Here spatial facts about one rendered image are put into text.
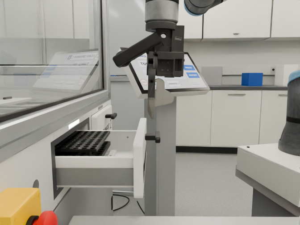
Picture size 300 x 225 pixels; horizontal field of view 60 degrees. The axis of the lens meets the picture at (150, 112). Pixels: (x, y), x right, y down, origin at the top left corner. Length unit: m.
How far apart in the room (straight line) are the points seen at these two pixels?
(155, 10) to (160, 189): 1.23
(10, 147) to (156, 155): 1.22
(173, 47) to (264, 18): 3.43
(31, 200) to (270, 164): 0.57
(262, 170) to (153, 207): 1.03
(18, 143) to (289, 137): 0.67
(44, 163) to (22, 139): 0.10
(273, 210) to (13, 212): 0.71
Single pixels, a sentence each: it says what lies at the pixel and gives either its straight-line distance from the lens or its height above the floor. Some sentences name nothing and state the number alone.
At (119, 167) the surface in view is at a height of 0.87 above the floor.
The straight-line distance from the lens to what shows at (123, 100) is 2.19.
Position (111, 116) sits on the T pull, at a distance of 0.91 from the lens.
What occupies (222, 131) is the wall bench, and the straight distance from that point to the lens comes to 3.54.
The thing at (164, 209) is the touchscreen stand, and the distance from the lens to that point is 1.72.
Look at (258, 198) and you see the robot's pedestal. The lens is 0.92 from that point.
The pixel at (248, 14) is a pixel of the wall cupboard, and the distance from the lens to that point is 3.95.
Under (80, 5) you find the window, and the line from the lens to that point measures 0.81.
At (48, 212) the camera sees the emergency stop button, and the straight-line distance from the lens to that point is 0.34.
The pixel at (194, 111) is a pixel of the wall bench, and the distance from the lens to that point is 3.45.
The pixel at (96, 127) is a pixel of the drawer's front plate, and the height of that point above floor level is 0.89.
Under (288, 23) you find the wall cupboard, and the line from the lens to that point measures 4.08.
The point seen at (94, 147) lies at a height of 0.90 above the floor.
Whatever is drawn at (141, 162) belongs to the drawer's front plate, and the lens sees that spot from 0.49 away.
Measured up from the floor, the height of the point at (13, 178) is 0.91.
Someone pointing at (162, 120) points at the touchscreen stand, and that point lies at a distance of 1.52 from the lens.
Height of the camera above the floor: 1.05
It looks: 8 degrees down
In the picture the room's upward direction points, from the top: straight up
